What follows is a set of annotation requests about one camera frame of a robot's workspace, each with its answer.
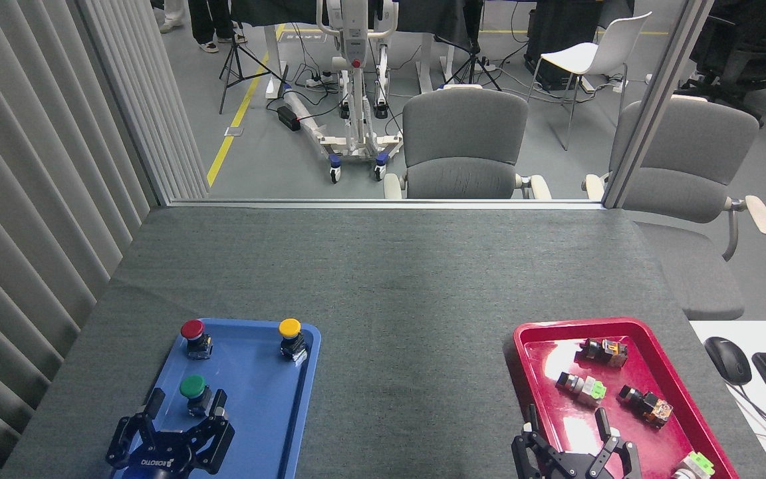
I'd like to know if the black office chair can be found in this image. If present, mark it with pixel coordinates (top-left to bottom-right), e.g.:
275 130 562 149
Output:
679 0 766 128

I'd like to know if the white plastic chair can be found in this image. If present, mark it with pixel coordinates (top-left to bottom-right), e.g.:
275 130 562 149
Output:
527 11 653 151

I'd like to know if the white stand on wheels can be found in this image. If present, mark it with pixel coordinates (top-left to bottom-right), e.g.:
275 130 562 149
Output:
283 0 405 184

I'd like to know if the silver switch with green block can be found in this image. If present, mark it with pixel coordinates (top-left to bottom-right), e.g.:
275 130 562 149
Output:
555 371 607 407
672 451 715 479

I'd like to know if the red plastic tray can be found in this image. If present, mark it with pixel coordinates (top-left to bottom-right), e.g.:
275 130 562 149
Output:
513 317 739 479

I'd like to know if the black switch with orange block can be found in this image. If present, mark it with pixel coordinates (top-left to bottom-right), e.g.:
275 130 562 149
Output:
617 385 674 428
579 337 628 368

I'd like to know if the yellow push button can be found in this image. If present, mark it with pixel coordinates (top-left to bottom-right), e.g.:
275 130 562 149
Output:
279 318 309 362

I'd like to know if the grey slatted partition panel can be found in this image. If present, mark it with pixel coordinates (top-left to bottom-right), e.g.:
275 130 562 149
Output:
0 0 209 479

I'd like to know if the black tripod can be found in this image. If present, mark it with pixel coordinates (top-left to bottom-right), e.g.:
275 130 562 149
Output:
218 20 289 115
435 0 502 92

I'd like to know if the silver post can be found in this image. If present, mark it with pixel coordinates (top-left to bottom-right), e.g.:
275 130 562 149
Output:
601 0 716 209

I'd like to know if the red push button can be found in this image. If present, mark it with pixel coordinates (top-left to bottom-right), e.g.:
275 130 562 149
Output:
180 319 214 360

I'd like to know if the grey office chair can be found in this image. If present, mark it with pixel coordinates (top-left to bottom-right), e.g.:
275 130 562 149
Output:
383 85 552 200
582 94 766 321

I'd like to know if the person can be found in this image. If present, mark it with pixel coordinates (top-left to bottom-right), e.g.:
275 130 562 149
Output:
187 0 249 53
157 0 188 34

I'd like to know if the blue plastic tray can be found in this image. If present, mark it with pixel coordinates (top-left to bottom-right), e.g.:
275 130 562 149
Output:
112 317 322 479

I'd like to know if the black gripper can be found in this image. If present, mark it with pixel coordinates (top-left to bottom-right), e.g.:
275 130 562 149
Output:
512 404 642 479
105 389 236 479

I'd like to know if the white desk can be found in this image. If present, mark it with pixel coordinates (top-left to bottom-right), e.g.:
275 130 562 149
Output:
689 321 766 479

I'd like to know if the black computer mouse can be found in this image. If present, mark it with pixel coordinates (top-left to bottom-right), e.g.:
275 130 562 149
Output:
703 336 753 386

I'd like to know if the green push button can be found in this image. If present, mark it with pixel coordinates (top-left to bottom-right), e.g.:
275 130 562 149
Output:
179 375 213 418

